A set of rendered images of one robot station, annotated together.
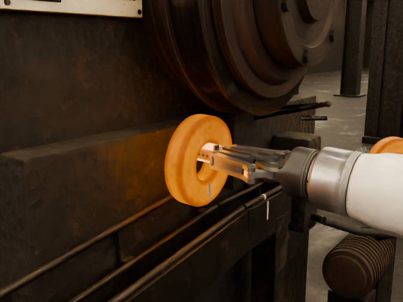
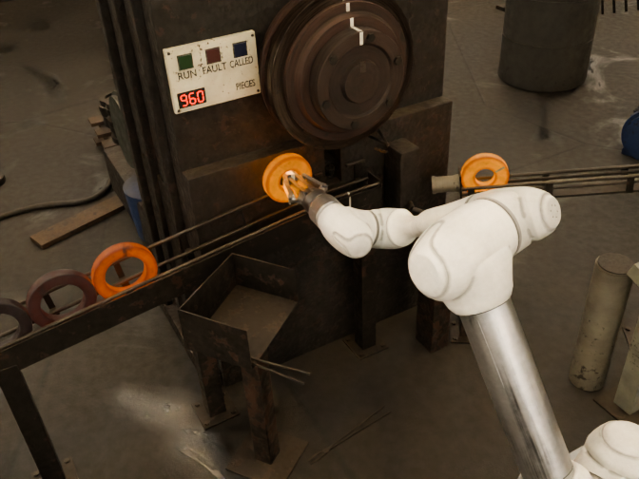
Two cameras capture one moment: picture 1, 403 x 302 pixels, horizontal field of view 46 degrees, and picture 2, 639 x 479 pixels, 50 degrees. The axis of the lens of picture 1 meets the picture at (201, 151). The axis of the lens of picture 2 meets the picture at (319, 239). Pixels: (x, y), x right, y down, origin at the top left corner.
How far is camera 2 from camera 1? 143 cm
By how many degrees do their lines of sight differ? 33
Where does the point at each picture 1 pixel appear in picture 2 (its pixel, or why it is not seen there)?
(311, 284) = not seen: hidden behind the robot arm
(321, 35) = (377, 104)
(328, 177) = (313, 212)
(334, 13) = (391, 87)
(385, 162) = (330, 213)
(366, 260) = not seen: hidden behind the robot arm
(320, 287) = not seen: hidden behind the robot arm
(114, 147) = (239, 168)
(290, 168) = (305, 201)
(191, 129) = (274, 165)
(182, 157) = (268, 181)
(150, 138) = (264, 161)
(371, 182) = (322, 221)
